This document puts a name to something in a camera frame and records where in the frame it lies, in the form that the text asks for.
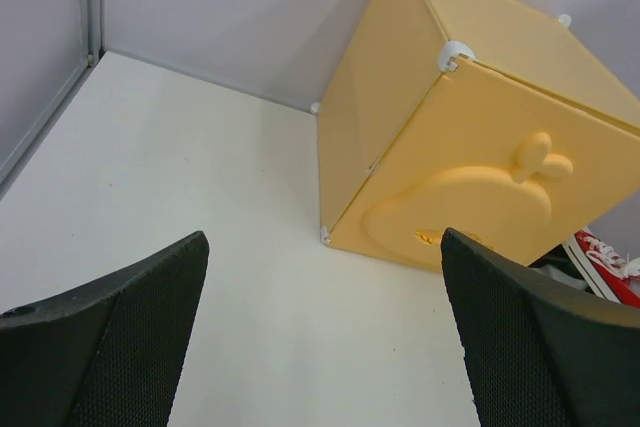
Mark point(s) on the aluminium corner frame post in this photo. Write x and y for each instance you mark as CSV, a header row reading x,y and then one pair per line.
x,y
47,46

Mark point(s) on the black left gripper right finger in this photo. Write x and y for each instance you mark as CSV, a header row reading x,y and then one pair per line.
x,y
538,352

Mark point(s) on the yellow plastic shoe cabinet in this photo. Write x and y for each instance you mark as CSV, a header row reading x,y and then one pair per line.
x,y
402,47

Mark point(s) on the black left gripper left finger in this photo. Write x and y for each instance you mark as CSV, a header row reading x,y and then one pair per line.
x,y
109,352

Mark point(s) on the red canvas sneaker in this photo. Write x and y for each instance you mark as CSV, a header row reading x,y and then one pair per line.
x,y
608,274

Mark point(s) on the yellow cabinet door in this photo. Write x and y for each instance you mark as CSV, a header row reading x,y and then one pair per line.
x,y
504,164

